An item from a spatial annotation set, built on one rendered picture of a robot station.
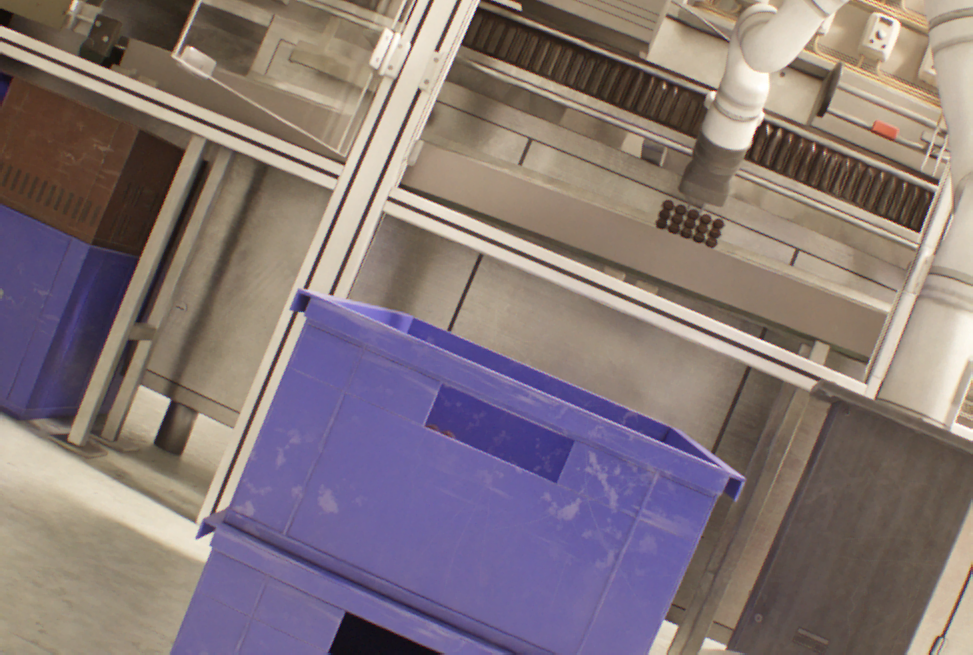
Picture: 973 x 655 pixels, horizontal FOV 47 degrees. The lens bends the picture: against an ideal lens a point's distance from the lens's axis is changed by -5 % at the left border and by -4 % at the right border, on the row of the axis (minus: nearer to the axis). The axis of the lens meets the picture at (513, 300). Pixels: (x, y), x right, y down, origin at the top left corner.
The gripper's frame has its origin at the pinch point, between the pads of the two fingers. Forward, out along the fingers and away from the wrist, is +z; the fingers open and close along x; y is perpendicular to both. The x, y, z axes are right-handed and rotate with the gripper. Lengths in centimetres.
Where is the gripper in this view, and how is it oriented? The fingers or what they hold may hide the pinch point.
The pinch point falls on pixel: (692, 214)
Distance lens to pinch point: 186.2
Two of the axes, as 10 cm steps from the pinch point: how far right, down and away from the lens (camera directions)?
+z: -2.0, 7.0, 6.9
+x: 9.3, 3.5, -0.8
